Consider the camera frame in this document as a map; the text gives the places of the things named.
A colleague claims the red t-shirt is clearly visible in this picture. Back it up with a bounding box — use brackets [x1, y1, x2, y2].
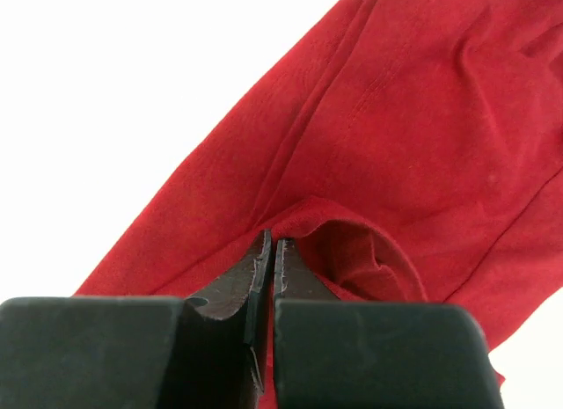
[72, 0, 563, 409]

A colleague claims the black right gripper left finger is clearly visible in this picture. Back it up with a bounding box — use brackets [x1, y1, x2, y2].
[1, 232, 272, 408]

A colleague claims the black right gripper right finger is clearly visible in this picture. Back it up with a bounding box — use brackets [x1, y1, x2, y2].
[274, 239, 501, 409]

